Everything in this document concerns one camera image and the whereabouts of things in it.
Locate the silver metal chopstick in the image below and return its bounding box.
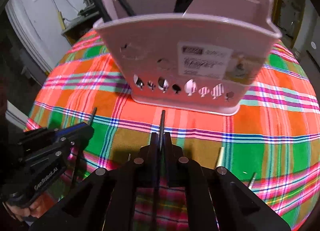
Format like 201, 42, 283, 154
247, 172, 257, 190

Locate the person's left hand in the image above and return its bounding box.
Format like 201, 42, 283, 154
4, 193, 55, 221

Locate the beige wooden chopstick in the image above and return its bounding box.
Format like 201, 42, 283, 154
215, 147, 225, 168

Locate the colourful plaid tablecloth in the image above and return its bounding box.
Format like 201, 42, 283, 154
27, 30, 319, 230

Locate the low wooden side table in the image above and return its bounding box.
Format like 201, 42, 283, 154
61, 12, 101, 46

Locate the pink plastic utensil basket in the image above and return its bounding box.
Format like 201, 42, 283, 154
93, 0, 281, 116

